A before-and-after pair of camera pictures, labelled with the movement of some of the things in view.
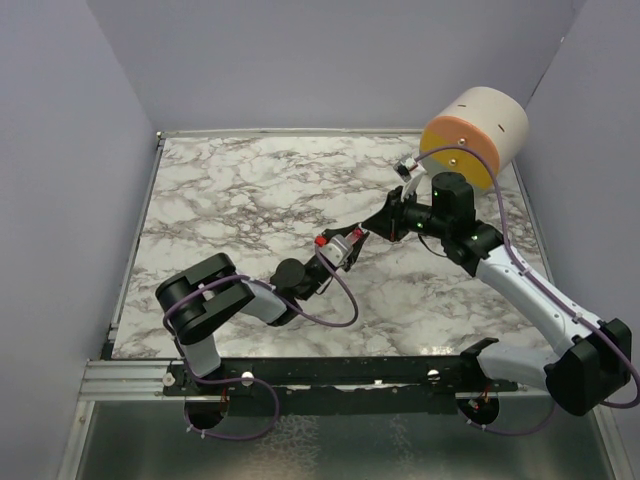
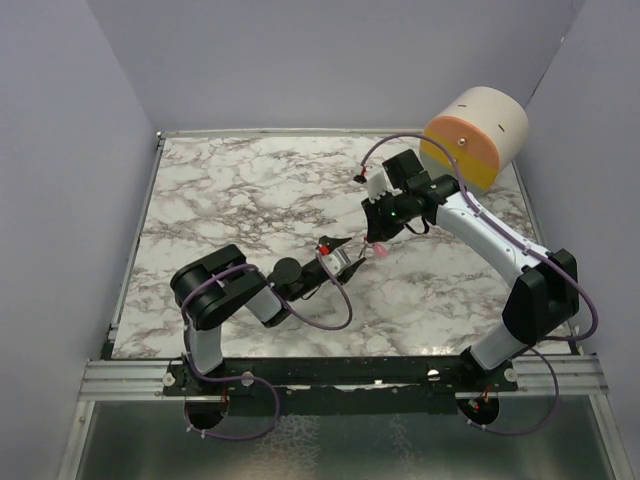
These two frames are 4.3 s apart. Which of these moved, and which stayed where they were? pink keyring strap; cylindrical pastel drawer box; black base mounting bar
Moved: pink keyring strap
Stayed: cylindrical pastel drawer box; black base mounting bar
